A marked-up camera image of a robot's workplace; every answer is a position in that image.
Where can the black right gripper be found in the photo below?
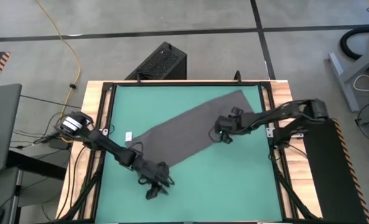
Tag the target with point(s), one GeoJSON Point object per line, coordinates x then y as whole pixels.
{"type": "Point", "coordinates": [227, 124]}

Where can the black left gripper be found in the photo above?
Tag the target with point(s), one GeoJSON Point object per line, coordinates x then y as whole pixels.
{"type": "Point", "coordinates": [154, 172]}

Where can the grey woven towel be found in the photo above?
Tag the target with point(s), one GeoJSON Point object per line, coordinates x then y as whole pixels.
{"type": "Point", "coordinates": [187, 130]}

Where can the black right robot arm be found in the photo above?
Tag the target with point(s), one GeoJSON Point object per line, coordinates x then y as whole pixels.
{"type": "Point", "coordinates": [280, 113]}

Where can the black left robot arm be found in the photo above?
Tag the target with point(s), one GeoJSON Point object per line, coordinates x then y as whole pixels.
{"type": "Point", "coordinates": [109, 146]}

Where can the green table mat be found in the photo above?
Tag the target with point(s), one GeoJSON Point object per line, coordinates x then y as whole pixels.
{"type": "Point", "coordinates": [218, 186]}

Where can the black table clamp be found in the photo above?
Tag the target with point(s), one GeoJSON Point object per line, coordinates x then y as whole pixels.
{"type": "Point", "coordinates": [238, 77]}

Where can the black computer tower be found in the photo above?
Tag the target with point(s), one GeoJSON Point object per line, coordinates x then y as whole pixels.
{"type": "Point", "coordinates": [159, 63]}

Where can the large black hazard-striped mat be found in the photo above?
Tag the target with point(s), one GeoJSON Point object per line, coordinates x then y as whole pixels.
{"type": "Point", "coordinates": [330, 174]}

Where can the grey metal stand leg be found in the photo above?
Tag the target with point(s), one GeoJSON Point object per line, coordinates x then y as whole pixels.
{"type": "Point", "coordinates": [343, 81]}

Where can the grey desk top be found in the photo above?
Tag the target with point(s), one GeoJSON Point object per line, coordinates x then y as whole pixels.
{"type": "Point", "coordinates": [0, 124]}

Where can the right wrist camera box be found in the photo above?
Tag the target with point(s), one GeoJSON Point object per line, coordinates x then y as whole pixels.
{"type": "Point", "coordinates": [237, 111]}

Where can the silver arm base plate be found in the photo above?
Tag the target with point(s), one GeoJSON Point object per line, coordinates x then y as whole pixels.
{"type": "Point", "coordinates": [105, 132]}
{"type": "Point", "coordinates": [269, 132]}

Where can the black aluminium rig frame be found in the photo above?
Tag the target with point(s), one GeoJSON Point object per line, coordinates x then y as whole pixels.
{"type": "Point", "coordinates": [187, 83]}

